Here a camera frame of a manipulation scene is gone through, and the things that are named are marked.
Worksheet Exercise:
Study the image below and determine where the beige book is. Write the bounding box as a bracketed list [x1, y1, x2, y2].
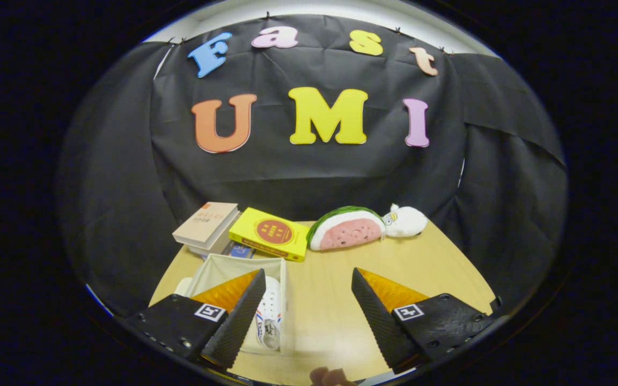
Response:
[172, 202, 240, 250]

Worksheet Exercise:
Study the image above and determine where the white shoe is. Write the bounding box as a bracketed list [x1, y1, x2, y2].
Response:
[255, 276, 284, 350]

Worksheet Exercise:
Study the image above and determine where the watermelon slice plush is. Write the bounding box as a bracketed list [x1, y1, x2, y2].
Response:
[306, 206, 386, 251]

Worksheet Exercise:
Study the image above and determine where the dark spine book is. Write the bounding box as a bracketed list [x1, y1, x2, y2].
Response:
[187, 236, 237, 258]

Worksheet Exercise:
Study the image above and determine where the white plush toy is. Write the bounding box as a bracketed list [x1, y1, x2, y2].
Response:
[381, 203, 429, 238]

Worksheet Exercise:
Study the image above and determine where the yellow book red circle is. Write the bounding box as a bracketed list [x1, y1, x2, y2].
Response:
[228, 207, 311, 263]

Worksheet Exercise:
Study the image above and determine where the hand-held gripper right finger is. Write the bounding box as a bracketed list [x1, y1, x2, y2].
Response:
[351, 267, 503, 375]

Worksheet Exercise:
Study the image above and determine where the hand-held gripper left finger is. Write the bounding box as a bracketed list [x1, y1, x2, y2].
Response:
[126, 268, 267, 370]

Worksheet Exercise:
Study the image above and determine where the cream fabric storage box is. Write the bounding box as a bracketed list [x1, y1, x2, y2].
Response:
[174, 254, 289, 355]

